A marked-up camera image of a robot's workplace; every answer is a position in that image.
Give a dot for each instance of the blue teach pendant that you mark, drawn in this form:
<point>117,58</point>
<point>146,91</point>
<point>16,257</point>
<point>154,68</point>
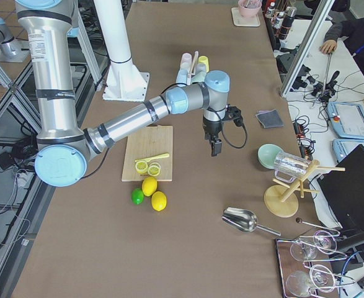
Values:
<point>343,146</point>
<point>347,119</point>

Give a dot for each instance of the clear glass mug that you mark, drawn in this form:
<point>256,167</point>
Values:
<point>288,167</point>

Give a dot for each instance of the cream plastic cup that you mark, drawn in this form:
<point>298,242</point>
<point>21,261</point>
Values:
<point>185,66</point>

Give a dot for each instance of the mirror tray glass rack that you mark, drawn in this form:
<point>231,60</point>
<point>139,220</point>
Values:
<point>305,265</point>

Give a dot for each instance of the black monitor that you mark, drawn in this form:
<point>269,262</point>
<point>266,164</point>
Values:
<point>344,190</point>

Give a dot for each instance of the yellow plastic knife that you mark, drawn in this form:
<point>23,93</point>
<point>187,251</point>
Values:
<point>151,158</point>

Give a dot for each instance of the yellow plastic cup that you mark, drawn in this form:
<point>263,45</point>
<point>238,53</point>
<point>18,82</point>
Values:
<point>205,61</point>

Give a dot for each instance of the aluminium frame post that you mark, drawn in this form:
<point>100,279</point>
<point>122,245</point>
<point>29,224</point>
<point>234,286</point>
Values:
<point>319,17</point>

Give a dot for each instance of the green lime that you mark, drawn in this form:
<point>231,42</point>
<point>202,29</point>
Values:
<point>137,196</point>

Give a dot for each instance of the white wire cup holder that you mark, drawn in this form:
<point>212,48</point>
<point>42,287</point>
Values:
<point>193,67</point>

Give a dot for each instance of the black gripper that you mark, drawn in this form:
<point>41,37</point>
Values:
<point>211,128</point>

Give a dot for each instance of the wooden mug tree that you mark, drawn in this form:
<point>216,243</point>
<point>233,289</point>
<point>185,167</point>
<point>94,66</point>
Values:
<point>281,199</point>

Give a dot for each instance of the yellow lemon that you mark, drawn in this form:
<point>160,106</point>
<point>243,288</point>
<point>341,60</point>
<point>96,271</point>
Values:
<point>149,186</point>
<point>159,201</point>

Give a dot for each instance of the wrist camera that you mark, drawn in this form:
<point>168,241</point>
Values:
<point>234,114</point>

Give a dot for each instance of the seated person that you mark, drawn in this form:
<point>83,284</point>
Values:
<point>353,31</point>

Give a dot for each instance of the lemon slice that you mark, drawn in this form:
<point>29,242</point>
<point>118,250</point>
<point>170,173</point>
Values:
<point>141,166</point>
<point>154,169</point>

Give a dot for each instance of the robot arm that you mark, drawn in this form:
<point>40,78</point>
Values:
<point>65,149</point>

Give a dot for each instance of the grey folded cloth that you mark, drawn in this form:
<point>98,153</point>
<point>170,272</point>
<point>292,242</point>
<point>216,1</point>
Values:
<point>269,119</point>

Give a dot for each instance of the grey plastic cup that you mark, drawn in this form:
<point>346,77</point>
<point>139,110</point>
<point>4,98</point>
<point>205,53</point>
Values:
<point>200,68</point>

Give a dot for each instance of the wine glass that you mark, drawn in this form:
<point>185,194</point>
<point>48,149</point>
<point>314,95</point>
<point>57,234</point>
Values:
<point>309,247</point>
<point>317,281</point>

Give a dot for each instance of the metal scoop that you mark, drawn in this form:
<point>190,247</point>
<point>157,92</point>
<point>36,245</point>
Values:
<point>245,220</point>

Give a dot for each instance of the green ceramic bowl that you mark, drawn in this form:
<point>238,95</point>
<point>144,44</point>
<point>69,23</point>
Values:
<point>267,153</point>

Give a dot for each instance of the pink plastic cup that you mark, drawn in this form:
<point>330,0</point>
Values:
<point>186,58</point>

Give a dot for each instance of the cream plastic tray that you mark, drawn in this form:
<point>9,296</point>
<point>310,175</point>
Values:
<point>245,21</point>

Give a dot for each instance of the pink bowl of ice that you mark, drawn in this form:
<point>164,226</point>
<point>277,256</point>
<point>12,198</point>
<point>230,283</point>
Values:
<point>249,8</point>

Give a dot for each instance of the mint green plastic cup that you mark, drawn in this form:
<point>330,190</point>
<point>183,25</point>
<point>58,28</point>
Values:
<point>199,77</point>

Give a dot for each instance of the light blue plastic cup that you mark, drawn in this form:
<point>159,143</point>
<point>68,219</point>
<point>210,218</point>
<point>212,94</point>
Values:
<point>181,79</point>

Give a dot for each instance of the wooden cutting board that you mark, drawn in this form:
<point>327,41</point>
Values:
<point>145,143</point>

